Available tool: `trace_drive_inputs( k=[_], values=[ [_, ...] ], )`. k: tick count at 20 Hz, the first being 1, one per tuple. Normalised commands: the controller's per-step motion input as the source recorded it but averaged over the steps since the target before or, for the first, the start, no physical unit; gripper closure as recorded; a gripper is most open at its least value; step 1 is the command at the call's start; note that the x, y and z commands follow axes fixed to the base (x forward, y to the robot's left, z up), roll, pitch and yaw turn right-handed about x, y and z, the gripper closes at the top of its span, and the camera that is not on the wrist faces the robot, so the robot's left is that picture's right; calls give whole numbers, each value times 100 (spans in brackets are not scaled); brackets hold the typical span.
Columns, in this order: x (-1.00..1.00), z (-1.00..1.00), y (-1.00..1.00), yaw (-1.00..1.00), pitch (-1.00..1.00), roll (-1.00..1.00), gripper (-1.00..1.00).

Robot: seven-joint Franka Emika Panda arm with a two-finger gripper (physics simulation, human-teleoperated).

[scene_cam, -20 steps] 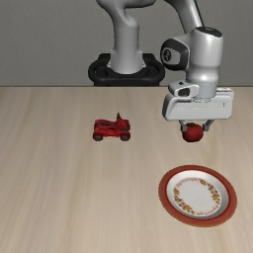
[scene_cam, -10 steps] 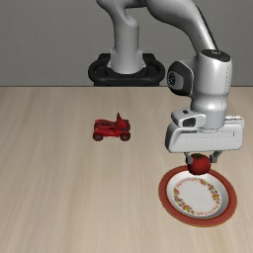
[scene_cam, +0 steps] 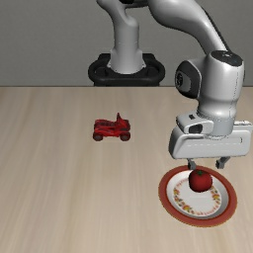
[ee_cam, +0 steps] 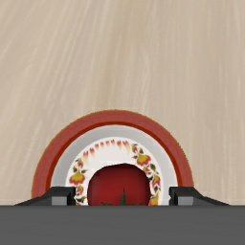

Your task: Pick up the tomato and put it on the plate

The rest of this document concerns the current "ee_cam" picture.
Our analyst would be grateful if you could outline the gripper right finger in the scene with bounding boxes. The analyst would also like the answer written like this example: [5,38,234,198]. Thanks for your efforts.
[168,186,232,207]

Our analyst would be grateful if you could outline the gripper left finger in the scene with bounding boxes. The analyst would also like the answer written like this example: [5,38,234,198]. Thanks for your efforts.
[14,186,77,207]

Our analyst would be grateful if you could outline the red tomato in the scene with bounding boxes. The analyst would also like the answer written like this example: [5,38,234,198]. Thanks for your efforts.
[86,163,152,207]

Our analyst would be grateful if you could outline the red rimmed floral plate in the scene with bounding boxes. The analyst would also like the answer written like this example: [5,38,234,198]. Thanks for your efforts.
[31,109,195,207]

